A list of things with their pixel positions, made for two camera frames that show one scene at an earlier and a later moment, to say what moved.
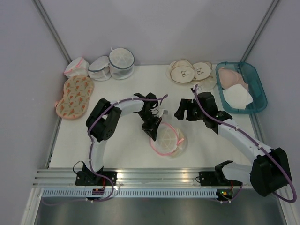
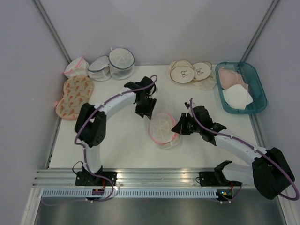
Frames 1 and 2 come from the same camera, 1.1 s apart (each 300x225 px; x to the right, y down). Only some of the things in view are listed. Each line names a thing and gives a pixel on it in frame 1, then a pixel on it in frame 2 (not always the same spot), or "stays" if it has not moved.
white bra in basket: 237,96 stays
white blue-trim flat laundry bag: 99,69 stays
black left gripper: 152,129 -> 148,111
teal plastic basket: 251,79 stays
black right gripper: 186,103 -> 180,128
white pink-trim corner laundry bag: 80,67 stays
